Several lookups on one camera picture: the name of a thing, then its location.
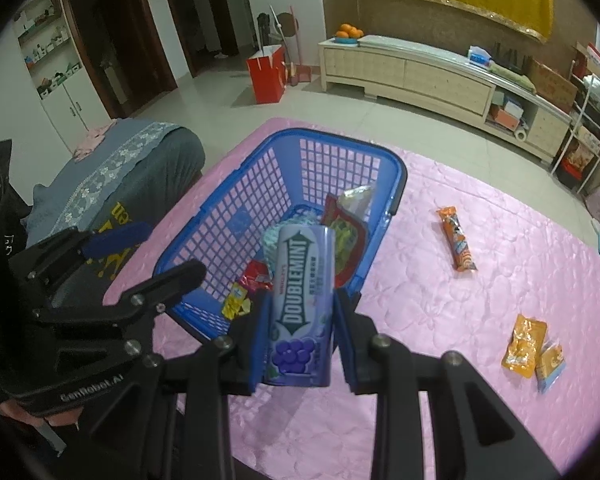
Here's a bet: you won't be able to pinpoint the orange crinkled snack packet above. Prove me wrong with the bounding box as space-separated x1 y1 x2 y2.
501 314 548 378

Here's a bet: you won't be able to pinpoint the white-handled mop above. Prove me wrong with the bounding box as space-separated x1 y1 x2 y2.
270 5 289 63

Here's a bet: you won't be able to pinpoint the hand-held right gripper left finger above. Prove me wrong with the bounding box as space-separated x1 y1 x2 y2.
145 291 276 480

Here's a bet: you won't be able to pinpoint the clear bluish snack bag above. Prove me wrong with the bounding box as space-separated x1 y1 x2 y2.
280 212 323 233

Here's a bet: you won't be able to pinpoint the black folded umbrella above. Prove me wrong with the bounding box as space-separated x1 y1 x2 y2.
258 12 272 54

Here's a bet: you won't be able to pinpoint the dark wooden door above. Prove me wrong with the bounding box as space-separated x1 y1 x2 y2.
57 0 179 121

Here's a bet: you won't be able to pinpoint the white cupboard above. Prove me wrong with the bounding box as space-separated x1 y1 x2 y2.
12 0 102 147

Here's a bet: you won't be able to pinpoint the red paper bag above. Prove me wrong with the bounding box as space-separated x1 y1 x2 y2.
246 44 288 105

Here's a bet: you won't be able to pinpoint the purple gum bottle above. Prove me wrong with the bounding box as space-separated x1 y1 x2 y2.
264 224 337 388

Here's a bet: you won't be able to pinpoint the green folded cloth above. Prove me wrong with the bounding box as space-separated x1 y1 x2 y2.
487 61 538 94

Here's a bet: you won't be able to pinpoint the pink cloth piece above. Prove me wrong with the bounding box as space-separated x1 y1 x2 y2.
72 124 113 161

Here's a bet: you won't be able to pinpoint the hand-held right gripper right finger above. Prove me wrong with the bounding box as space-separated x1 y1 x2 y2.
332 290 556 480

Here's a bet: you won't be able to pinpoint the pink quilted table cover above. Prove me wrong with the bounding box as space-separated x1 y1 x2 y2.
102 117 600 480

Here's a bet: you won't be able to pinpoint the red and white box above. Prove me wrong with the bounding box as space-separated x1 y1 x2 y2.
572 42 600 78

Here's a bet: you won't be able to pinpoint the red and green snack packet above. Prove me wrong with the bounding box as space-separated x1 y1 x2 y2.
321 185 377 288

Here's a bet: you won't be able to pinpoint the black router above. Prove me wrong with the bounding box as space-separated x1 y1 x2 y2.
495 42 531 73

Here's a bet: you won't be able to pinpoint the small yellow snack packet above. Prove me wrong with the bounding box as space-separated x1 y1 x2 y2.
221 282 253 320

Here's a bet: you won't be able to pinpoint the small red snack packet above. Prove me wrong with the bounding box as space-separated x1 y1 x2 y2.
237 259 275 293

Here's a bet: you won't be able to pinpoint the blue plastic basket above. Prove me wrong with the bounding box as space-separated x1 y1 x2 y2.
152 128 408 356

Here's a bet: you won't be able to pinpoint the brown cardboard box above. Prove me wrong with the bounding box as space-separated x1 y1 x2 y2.
527 60 579 113

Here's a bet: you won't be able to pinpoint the beige low cabinet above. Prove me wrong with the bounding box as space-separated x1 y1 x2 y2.
318 35 576 166

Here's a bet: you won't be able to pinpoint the small blue orange packet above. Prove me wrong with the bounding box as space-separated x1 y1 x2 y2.
535 341 567 393

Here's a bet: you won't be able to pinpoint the white metal rack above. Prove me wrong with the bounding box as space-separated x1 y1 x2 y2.
550 72 600 196

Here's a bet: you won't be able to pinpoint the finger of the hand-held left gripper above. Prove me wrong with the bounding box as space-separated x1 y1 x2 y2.
32 259 207 322
27 220 152 287

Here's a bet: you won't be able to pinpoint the boxes in cabinet shelf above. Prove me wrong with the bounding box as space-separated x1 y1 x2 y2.
486 87 524 129

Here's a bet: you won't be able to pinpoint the orange snack bar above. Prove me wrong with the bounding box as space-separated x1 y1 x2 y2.
437 206 479 275

